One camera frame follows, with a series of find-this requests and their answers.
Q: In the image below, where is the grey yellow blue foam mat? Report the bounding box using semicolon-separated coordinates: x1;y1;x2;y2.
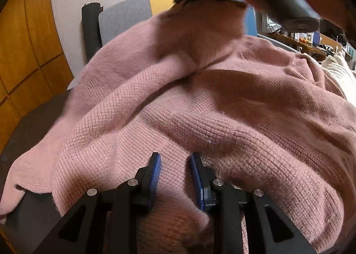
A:
99;0;258;47

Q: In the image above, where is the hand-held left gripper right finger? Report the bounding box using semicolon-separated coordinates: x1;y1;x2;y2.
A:
190;152;318;254

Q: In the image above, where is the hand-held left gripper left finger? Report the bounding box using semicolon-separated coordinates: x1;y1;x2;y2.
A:
33;152;162;254

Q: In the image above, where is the pink knit sweater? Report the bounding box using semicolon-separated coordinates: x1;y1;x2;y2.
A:
0;0;356;253

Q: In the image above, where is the cluttered wooden shelf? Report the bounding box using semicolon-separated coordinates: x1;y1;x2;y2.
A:
275;29;345;59

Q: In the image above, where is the silver foil bag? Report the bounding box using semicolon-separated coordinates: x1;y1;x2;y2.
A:
261;13;282;34

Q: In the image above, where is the white knit cloth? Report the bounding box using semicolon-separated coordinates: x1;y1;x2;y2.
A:
321;51;356;101

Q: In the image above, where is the black foam roll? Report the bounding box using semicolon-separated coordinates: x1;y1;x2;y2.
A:
81;2;104;62

